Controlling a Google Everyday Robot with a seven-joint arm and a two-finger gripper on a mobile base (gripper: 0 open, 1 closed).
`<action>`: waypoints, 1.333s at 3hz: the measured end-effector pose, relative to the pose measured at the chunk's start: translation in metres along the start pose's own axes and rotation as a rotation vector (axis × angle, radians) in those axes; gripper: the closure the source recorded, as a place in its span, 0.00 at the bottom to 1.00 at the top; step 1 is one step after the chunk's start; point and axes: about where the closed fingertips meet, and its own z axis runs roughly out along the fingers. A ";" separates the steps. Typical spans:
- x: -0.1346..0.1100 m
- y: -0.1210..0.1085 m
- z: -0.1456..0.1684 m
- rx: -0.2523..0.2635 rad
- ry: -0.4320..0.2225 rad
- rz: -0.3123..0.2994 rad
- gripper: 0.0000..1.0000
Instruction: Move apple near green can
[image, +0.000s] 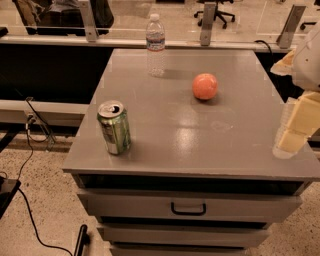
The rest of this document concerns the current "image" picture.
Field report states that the black bar on floor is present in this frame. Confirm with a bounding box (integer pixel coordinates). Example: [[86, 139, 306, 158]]
[[74, 224, 90, 256]]

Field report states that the middle grey drawer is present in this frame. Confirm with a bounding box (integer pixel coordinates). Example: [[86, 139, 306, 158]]
[[97, 224, 269, 248]]

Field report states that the metal railing post left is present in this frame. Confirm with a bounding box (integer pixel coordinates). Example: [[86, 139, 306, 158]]
[[78, 0, 98, 42]]

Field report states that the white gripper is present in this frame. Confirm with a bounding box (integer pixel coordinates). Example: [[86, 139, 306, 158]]
[[270, 22, 320, 159]]

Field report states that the metal railing post middle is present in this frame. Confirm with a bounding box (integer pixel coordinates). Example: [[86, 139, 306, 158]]
[[200, 2, 216, 46]]

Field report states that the clear plastic water bottle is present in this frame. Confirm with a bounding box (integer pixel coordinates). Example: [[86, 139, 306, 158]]
[[146, 13, 165, 77]]

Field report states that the orange-red apple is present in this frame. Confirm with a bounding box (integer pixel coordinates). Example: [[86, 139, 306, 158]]
[[192, 73, 218, 100]]

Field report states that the grey drawer cabinet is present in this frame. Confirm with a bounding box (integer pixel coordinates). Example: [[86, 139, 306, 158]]
[[64, 49, 319, 256]]

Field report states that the black drawer handle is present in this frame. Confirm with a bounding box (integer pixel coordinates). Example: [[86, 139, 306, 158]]
[[170, 202, 207, 216]]

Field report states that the metal railing post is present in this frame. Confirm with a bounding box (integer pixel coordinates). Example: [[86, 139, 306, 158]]
[[200, 2, 216, 46], [276, 4, 306, 49], [78, 0, 98, 42]]

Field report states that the top grey drawer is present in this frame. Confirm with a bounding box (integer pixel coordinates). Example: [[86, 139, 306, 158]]
[[78, 189, 302, 223]]

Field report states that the metal railing post right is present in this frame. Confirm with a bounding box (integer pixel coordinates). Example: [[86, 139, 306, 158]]
[[276, 4, 306, 49]]

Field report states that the black floor cable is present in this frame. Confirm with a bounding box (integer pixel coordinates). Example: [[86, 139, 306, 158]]
[[0, 97, 74, 256]]

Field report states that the grey drawer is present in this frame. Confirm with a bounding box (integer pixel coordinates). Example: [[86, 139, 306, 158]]
[[78, 189, 302, 223], [97, 224, 269, 248]]

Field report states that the green soda can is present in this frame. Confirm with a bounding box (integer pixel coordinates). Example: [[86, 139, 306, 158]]
[[97, 100, 131, 155]]

